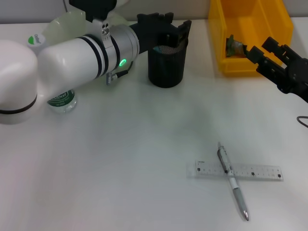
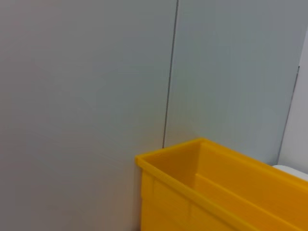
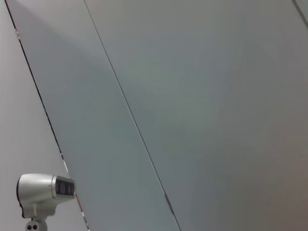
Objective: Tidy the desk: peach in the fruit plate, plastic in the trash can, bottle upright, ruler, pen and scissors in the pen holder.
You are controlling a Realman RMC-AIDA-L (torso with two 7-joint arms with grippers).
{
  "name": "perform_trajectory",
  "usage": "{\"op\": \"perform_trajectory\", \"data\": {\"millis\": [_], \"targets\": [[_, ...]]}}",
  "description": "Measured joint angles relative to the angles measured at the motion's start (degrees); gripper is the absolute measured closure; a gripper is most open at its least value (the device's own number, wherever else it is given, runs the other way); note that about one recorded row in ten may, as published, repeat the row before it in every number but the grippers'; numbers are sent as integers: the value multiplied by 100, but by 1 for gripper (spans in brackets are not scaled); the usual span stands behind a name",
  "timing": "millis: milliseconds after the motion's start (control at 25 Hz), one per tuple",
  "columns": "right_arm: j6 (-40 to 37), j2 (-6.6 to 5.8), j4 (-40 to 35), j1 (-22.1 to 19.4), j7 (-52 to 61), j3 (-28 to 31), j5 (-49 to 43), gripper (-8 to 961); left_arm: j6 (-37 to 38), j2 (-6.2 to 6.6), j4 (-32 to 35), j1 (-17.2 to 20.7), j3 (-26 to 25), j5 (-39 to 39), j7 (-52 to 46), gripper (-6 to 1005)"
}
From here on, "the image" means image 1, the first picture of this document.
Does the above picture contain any white grey ballpoint pen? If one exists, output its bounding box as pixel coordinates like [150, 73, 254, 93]
[217, 141, 251, 222]

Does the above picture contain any yellow plastic bin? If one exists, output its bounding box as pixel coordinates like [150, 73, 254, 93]
[208, 0, 295, 77]

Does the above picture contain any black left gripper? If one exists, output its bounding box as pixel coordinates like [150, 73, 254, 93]
[128, 13, 193, 56]

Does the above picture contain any grey right arm cable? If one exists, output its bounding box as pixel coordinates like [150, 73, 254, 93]
[296, 116, 308, 128]

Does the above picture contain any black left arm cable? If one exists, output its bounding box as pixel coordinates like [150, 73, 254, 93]
[105, 61, 134, 86]

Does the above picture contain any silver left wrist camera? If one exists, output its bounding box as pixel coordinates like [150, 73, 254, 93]
[68, 0, 119, 46]

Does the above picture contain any green plastic wrapper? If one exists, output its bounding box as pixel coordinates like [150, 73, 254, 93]
[225, 34, 248, 58]

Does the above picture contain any black mesh pen holder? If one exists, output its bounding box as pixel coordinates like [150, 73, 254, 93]
[147, 36, 189, 89]

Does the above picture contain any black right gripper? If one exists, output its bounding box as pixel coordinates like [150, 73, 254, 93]
[244, 36, 308, 103]

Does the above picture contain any clear plastic ruler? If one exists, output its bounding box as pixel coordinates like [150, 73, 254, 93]
[187, 160, 284, 182]

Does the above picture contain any pale green glass fruit plate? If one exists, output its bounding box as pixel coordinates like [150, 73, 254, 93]
[44, 10, 130, 46]

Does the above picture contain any clear plastic bottle green label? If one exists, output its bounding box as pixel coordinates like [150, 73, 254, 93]
[26, 33, 77, 114]

